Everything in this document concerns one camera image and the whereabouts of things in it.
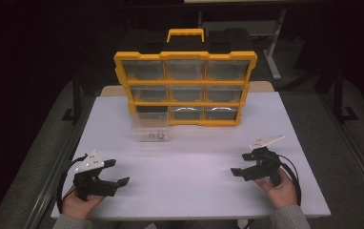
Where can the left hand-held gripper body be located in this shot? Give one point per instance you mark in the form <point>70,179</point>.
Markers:
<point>91,186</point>

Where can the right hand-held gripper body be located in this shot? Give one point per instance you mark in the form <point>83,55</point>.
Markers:
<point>264,167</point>

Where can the single clear plastic drawer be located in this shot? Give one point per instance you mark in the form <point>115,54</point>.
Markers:
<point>148,127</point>

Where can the person's left hand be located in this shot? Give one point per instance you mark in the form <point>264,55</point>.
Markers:
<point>80,208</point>

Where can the person's right hand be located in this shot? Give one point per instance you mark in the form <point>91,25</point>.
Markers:
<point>281,194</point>

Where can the black metal stand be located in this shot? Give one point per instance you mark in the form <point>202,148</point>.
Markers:
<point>339,95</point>
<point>76,98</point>

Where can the yellow black organizer cabinet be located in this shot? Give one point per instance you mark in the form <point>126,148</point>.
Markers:
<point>185,82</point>

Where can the white metal stand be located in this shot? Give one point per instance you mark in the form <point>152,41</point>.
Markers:
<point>270,60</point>

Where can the grid of clear cabinet drawers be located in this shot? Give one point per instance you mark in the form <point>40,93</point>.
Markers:
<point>185,70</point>

